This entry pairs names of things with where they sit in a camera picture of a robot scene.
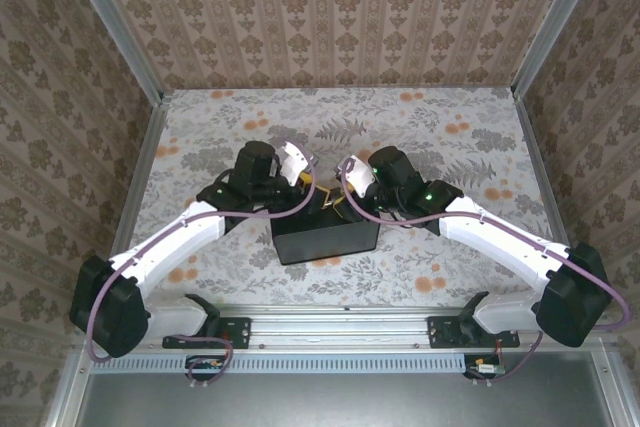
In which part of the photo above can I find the small connector board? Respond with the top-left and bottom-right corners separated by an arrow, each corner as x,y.
185,354 -> 227,380
464,354 -> 507,379

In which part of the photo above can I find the aluminium frame corner post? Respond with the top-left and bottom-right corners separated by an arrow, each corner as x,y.
55,0 -> 169,101
512,0 -> 610,98

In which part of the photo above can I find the short purple base cable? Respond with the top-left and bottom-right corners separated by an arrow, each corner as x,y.
172,335 -> 235,390
469,330 -> 545,388

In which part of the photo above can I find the grey metal shelf panel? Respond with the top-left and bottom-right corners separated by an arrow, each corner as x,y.
47,346 -> 640,427

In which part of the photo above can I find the long purple right arm cable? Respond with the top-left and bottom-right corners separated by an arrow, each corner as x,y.
338,155 -> 632,334

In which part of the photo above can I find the floral print tablecloth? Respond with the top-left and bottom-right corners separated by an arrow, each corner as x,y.
127,88 -> 571,309

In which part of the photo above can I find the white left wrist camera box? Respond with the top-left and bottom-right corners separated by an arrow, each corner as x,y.
276,141 -> 318,187

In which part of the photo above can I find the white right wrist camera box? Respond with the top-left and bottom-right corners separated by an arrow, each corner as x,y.
341,153 -> 378,199

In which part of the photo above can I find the aluminium front mounting rail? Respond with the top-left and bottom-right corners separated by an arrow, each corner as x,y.
149,303 -> 502,351

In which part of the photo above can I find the aluminium table side rail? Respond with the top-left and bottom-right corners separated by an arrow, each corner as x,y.
110,94 -> 175,261
513,89 -> 572,248

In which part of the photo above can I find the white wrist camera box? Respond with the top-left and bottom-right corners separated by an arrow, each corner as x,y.
341,153 -> 378,199
276,141 -> 318,187

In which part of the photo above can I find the black box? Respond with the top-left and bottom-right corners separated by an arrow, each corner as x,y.
268,195 -> 380,267

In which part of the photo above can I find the long purple left arm cable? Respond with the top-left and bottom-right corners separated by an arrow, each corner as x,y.
85,140 -> 318,364

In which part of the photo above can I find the long purple arm cable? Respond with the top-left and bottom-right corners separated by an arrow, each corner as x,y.
85,140 -> 318,364
338,155 -> 632,334

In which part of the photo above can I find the white slotted cable duct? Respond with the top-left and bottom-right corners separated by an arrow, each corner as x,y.
91,351 -> 470,375

